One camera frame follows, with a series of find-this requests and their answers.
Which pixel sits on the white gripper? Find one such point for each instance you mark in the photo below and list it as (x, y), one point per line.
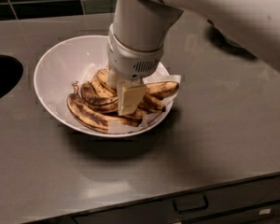
(131, 62)

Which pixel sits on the curved top spotted banana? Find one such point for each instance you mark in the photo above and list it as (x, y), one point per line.
(97, 103)

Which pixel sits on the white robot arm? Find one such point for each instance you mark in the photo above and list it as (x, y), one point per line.
(139, 28)

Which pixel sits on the lower middle spotted banana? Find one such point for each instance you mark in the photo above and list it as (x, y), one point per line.
(126, 102)

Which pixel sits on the right long-stem banana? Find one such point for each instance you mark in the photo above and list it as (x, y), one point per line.
(162, 89)

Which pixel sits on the white paper liner in bowl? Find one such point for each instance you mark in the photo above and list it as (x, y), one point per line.
(148, 121)

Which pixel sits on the front spotted banana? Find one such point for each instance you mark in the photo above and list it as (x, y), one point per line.
(90, 118)

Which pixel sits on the large white bowl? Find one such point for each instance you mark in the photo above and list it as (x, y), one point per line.
(61, 66)

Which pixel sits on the dark drawer front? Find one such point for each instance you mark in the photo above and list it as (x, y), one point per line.
(230, 204)

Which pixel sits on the black drawer handle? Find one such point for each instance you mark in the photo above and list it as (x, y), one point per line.
(190, 204)

